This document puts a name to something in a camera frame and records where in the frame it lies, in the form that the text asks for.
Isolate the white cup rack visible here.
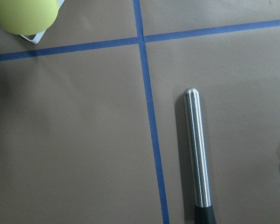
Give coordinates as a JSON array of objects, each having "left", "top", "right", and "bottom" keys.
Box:
[{"left": 20, "top": 0, "right": 64, "bottom": 44}]

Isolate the steel muddler black tip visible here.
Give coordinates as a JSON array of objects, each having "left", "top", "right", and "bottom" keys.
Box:
[{"left": 183, "top": 88, "right": 216, "bottom": 224}]

